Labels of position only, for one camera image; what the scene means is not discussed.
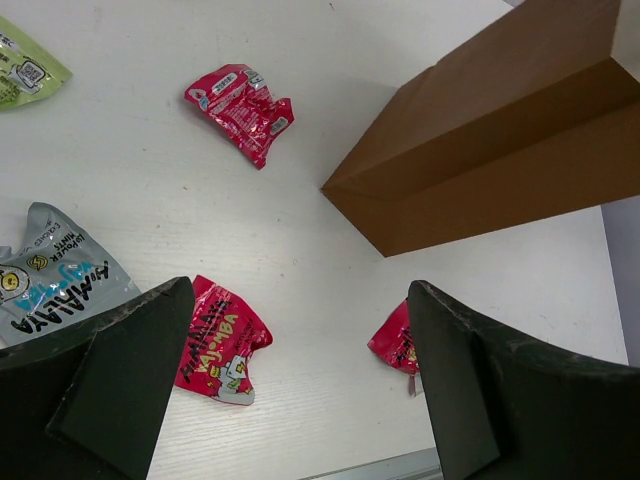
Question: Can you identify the grey Himalaya mints packet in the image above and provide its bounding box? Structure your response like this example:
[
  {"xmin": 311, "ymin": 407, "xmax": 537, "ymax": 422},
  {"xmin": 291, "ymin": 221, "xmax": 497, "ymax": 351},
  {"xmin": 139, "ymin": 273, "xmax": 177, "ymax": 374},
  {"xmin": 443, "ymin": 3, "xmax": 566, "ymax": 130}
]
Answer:
[{"xmin": 1, "ymin": 202, "xmax": 141, "ymax": 346}]

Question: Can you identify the red Himalaya Vajomba packet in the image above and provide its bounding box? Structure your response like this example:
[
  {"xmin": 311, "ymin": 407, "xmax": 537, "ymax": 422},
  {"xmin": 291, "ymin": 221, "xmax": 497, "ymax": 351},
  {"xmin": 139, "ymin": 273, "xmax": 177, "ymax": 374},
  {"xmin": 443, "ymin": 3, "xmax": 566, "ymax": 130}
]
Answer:
[{"xmin": 174, "ymin": 275, "xmax": 273, "ymax": 406}]

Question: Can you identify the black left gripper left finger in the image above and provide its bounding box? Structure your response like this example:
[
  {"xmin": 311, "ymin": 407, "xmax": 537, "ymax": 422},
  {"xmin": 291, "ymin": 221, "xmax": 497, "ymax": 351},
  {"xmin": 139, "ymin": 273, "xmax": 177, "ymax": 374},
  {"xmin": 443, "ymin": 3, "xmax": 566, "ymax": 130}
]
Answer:
[{"xmin": 1, "ymin": 277, "xmax": 194, "ymax": 479}]

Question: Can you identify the light green snack packet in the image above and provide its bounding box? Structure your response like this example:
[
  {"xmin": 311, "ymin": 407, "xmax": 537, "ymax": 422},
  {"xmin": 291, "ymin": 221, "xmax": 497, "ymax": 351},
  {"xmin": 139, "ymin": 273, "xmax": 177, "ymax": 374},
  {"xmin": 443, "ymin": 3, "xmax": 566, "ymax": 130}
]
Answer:
[{"xmin": 1, "ymin": 17, "xmax": 72, "ymax": 111}]

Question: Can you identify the red snack packet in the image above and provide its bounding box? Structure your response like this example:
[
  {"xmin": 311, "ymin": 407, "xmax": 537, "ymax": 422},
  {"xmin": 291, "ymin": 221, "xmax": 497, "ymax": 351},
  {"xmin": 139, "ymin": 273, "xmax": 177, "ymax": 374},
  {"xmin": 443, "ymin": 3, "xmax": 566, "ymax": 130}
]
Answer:
[
  {"xmin": 367, "ymin": 300, "xmax": 424, "ymax": 397},
  {"xmin": 184, "ymin": 64, "xmax": 295, "ymax": 169}
]

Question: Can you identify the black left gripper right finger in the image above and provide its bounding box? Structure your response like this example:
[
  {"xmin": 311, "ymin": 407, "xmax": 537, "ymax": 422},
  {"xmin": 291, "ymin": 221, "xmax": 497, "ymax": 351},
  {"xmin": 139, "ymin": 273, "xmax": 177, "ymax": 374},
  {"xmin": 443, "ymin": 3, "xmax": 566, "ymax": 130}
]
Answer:
[{"xmin": 407, "ymin": 280, "xmax": 639, "ymax": 479}]

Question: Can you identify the brown paper bag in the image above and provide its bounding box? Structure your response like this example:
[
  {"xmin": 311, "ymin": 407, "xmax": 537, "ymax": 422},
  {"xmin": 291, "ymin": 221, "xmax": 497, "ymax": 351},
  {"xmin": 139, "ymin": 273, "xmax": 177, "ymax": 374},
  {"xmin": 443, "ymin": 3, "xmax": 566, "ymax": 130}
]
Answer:
[{"xmin": 322, "ymin": 1, "xmax": 639, "ymax": 257}]

